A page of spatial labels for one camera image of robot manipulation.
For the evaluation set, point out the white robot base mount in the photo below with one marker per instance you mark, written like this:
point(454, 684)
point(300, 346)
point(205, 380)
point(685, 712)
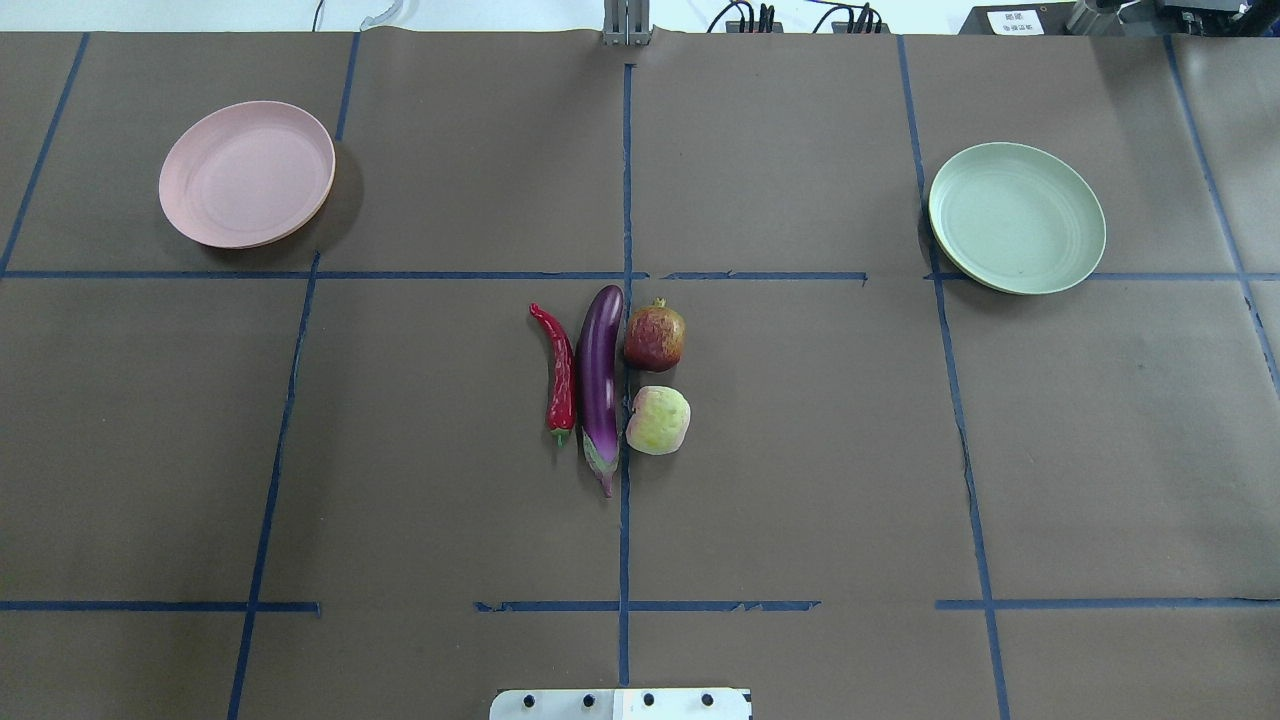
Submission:
point(623, 703)

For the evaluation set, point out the black box with label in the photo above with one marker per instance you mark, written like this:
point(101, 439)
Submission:
point(1018, 19)

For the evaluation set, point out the purple eggplant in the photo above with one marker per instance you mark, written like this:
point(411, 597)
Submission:
point(596, 365)

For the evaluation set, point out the green plate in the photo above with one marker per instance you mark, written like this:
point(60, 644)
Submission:
point(1017, 219)

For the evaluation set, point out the black power strip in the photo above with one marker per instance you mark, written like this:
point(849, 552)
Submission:
point(745, 18)
point(856, 20)

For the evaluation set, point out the pink plate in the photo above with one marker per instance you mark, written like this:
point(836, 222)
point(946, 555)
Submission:
point(247, 175)

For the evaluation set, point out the red chili pepper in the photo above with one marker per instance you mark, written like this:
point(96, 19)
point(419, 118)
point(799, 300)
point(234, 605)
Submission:
point(562, 406)

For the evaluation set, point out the brown paper table mat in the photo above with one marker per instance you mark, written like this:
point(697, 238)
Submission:
point(314, 479)

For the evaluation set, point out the black power strip left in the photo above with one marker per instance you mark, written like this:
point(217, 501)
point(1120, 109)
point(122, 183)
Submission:
point(745, 18)

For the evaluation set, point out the grey aluminium post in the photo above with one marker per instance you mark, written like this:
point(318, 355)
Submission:
point(627, 23)

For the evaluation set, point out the green pink peach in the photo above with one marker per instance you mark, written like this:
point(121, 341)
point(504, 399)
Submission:
point(659, 421)

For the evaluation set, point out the red pomegranate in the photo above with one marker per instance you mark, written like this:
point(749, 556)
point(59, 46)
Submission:
point(655, 337)

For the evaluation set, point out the black power strip right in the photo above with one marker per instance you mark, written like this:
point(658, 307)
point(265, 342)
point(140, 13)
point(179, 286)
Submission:
point(856, 20)

